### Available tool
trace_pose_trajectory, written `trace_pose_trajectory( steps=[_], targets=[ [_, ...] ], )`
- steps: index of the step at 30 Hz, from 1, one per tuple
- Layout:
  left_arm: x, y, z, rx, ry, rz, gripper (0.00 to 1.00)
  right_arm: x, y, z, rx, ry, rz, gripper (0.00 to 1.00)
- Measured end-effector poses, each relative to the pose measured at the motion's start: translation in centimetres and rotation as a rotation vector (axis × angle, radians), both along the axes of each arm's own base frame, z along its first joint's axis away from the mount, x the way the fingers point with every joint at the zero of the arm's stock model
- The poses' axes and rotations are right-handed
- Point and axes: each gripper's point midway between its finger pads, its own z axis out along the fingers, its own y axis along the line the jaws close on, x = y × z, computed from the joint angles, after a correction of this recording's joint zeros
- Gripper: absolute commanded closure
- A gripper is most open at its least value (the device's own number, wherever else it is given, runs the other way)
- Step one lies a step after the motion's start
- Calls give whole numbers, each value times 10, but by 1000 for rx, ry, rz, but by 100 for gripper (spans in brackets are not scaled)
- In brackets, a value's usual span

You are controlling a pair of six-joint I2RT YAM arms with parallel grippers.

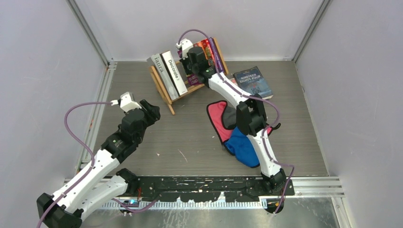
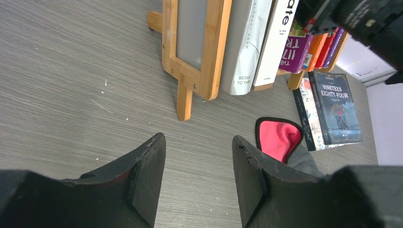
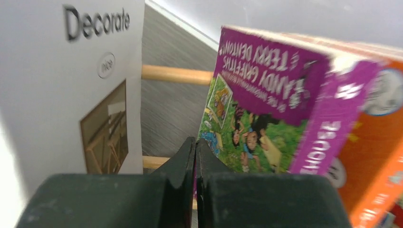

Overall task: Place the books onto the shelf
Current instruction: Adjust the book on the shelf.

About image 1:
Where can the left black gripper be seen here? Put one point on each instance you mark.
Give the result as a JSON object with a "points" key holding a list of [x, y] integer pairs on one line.
{"points": [[151, 111]]}

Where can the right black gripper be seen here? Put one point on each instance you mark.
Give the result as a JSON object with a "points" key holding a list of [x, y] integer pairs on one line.
{"points": [[183, 61]]}

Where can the purple illustrated book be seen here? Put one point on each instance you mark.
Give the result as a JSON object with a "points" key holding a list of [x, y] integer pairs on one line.
{"points": [[191, 79]]}

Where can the red white illustrated book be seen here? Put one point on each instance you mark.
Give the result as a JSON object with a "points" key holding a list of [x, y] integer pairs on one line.
{"points": [[210, 53]]}

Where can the purple 52-Storey Treehouse book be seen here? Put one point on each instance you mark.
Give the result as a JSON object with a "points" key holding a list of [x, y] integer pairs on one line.
{"points": [[218, 59]]}

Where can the wooden book rack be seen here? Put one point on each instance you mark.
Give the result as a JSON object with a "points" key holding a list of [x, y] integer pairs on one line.
{"points": [[162, 91]]}

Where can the white Decorate Furniture book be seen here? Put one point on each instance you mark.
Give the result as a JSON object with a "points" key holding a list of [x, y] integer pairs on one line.
{"points": [[174, 73]]}

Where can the grey Iantra book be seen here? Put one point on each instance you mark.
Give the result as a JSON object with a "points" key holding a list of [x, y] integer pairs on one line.
{"points": [[157, 61]]}

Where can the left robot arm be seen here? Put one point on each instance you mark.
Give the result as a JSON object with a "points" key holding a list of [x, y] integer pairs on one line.
{"points": [[70, 205]]}

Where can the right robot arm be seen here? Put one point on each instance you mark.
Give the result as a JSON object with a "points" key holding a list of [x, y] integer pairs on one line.
{"points": [[251, 118]]}

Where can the pale book under purple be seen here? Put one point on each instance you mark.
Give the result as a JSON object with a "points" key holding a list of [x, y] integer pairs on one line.
{"points": [[233, 81]]}

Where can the dark Nineteen Eighty-Four book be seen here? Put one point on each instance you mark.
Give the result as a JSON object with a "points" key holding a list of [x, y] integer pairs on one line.
{"points": [[252, 81]]}

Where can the red grey cloth bib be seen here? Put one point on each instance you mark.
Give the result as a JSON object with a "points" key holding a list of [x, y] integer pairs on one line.
{"points": [[223, 119]]}

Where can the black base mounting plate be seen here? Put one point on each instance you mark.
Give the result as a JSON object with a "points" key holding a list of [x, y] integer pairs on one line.
{"points": [[205, 188]]}

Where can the blue oven mitt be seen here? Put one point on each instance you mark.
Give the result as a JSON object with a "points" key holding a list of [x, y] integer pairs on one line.
{"points": [[240, 146]]}

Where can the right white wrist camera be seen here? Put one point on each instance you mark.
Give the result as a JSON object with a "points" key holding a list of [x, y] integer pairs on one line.
{"points": [[184, 46]]}

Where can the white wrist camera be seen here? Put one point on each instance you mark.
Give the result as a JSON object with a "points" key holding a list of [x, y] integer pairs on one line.
{"points": [[184, 46], [126, 102]]}

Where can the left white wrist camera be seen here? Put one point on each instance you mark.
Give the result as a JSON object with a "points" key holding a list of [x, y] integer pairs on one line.
{"points": [[126, 102]]}

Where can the slotted cable duct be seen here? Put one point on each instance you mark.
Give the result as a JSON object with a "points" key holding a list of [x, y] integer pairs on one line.
{"points": [[191, 204]]}

